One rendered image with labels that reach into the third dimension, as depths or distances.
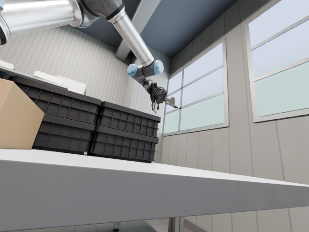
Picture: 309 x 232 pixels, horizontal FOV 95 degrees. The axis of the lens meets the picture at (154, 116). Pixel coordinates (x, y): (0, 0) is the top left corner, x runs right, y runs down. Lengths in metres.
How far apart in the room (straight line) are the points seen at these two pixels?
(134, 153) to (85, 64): 2.71
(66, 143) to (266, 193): 0.58
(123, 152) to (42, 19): 0.55
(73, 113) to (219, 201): 0.56
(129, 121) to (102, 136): 0.13
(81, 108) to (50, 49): 2.72
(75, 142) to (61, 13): 0.47
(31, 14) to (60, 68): 2.49
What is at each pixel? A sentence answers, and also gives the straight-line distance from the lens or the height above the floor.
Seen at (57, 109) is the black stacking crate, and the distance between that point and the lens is 0.64.
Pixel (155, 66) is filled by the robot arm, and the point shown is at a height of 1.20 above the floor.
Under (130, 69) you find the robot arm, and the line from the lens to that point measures 0.90.
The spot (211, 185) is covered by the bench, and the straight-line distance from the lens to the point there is 0.20.
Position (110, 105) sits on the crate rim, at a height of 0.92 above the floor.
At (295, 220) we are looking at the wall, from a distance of 1.58.
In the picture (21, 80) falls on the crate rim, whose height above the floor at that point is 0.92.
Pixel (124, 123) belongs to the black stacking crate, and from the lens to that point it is 0.65.
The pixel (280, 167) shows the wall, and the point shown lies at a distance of 1.57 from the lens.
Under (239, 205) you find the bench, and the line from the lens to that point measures 0.25.
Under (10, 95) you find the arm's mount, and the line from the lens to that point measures 0.29.
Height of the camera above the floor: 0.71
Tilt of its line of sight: 18 degrees up
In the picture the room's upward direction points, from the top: 7 degrees clockwise
